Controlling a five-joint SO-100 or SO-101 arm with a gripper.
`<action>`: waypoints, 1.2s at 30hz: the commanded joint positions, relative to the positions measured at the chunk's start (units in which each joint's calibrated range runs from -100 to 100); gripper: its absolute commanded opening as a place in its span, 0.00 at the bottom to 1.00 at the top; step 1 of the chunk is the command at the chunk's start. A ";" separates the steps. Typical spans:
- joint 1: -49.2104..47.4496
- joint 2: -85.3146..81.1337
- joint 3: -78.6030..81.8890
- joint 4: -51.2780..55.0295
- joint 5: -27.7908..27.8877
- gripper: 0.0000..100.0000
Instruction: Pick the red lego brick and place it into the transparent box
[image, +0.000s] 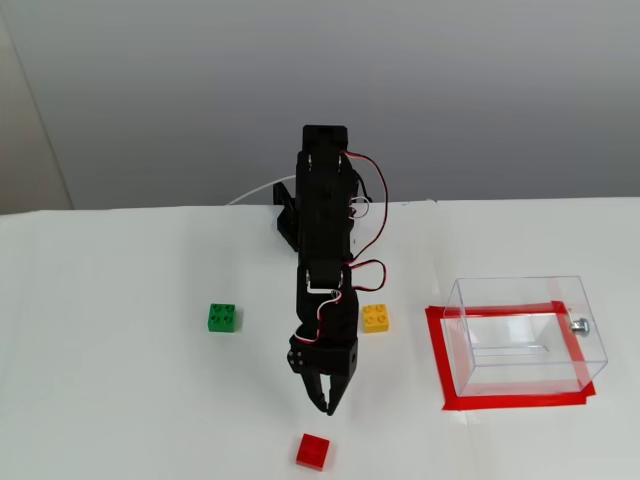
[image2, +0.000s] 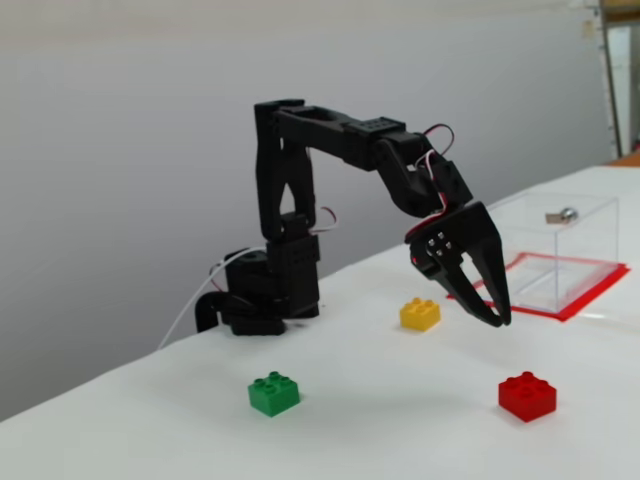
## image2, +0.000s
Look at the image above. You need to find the yellow lego brick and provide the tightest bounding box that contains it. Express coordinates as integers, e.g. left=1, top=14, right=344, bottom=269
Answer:
left=398, top=297, right=443, bottom=333

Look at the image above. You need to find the grey metal shelf post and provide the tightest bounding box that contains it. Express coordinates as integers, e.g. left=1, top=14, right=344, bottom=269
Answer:
left=597, top=0, right=624, bottom=161

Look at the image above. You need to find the brown wooden surface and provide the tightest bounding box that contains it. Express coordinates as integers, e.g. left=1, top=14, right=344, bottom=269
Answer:
left=598, top=152, right=640, bottom=170

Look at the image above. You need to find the white cable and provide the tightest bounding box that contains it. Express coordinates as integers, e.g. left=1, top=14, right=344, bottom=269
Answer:
left=158, top=247, right=264, bottom=352

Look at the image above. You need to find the black table clamp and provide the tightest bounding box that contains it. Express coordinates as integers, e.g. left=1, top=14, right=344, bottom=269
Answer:
left=193, top=292, right=224, bottom=335

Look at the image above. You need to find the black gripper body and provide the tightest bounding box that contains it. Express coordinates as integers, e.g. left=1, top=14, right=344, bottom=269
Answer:
left=404, top=200, right=501, bottom=280

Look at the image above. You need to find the green lego brick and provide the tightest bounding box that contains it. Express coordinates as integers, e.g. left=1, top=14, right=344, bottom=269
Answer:
left=247, top=370, right=301, bottom=419

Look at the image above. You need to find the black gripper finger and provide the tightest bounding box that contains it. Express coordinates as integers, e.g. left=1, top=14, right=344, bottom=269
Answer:
left=464, top=239, right=513, bottom=328
left=431, top=267, right=502, bottom=329

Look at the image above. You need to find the red lego brick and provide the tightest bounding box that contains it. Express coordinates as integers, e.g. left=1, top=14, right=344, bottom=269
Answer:
left=497, top=370, right=558, bottom=424

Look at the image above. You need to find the white refrigerator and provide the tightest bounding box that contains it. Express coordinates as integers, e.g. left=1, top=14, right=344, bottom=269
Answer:
left=606, top=27, right=632, bottom=159

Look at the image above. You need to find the transparent plastic box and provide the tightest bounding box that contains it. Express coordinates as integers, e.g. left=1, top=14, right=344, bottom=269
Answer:
left=469, top=192, right=619, bottom=315

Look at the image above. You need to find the silver metal box lock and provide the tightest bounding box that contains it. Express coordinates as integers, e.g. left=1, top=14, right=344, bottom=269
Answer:
left=544, top=206, right=580, bottom=227

